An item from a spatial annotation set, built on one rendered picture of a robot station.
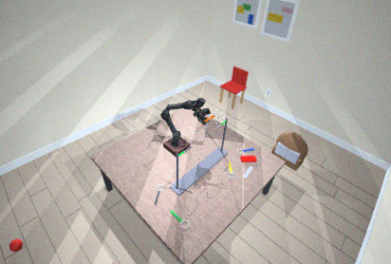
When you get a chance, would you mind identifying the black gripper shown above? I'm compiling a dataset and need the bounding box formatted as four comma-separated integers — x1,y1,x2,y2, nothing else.
194,108,208,125

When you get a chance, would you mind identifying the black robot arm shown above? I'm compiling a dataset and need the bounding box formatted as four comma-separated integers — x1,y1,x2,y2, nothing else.
160,98,211,148

